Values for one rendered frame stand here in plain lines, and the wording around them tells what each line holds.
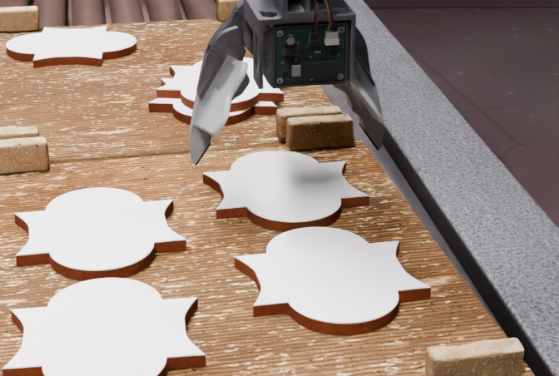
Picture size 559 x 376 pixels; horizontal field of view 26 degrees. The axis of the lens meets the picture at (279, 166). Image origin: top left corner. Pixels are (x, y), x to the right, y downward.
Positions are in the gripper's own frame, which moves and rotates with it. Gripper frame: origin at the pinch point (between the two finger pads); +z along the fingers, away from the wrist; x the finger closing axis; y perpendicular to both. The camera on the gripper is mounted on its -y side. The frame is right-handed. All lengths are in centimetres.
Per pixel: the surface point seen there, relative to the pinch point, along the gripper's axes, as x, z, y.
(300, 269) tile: -2.1, 2.0, 14.8
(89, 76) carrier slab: -13.8, 4.6, -32.7
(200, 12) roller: 2, 8, -61
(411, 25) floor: 124, 110, -343
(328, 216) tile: 2.0, 2.5, 6.6
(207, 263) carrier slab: -8.0, 3.1, 10.8
